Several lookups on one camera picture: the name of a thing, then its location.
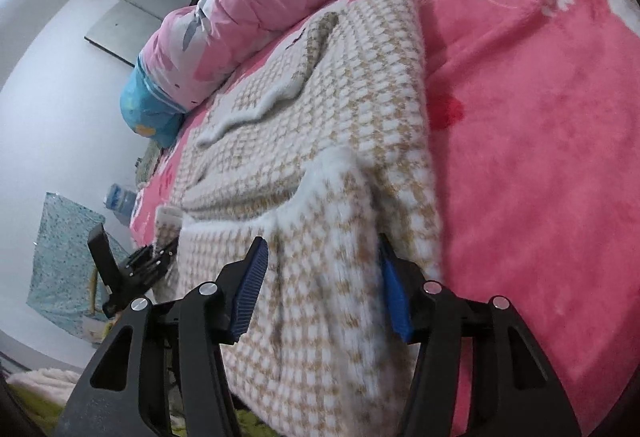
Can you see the grey-green patterned cloth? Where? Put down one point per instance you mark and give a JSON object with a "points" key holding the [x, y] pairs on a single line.
{"points": [[147, 162]]}

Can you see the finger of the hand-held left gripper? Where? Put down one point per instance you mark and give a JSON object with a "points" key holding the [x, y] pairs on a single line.
{"points": [[162, 254]]}

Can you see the blue patterned hanging cloth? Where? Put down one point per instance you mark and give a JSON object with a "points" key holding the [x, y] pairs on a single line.
{"points": [[60, 247]]}

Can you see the white fluffy cloth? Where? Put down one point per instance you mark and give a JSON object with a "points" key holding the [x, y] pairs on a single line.
{"points": [[45, 379]]}

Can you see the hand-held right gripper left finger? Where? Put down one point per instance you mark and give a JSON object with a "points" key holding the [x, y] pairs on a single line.
{"points": [[250, 292]]}

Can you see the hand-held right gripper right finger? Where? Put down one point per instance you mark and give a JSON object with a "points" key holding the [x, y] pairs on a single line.
{"points": [[397, 302]]}

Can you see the blue water bottle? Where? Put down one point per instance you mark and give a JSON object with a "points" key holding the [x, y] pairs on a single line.
{"points": [[120, 202]]}

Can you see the pink floral blanket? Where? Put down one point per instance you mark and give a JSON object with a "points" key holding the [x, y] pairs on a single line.
{"points": [[540, 142]]}

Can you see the beige houndstooth coat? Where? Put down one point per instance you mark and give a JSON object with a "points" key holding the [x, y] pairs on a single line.
{"points": [[340, 127]]}

